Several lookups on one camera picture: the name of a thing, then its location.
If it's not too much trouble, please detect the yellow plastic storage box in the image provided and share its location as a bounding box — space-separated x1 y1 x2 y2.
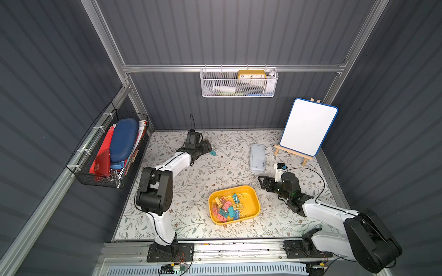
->
208 186 261 225

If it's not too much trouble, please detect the blue oval case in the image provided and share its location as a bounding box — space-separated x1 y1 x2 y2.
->
109 118 139 163

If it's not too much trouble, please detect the floral table mat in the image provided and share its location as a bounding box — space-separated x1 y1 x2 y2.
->
113 129 349 240

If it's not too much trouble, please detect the red pouch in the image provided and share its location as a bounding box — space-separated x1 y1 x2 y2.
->
89 150 111 177

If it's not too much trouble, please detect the yellow clock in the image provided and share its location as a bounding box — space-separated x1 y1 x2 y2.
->
238 70 267 79

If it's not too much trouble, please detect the black wire side basket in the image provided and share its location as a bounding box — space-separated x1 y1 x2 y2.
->
66 103 149 189

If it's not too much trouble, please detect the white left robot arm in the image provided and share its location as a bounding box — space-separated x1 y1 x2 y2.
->
134 129 212 250

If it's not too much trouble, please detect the pink binder clip pair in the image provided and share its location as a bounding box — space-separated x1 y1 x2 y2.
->
211 204 228 223

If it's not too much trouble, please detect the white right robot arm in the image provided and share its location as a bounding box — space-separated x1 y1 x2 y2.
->
258 169 403 273

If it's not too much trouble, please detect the white wire wall basket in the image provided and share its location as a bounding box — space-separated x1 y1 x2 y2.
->
200 66 279 98

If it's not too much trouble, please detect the small wooden easel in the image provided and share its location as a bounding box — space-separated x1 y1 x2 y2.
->
274 145 313 167

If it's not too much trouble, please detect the translucent plastic box lid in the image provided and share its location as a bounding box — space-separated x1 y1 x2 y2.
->
249 143 265 173

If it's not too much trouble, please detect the metal base rail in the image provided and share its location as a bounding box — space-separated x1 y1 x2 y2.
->
103 237 377 263

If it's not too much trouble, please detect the blue framed whiteboard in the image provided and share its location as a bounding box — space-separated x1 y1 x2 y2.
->
280 98 339 156

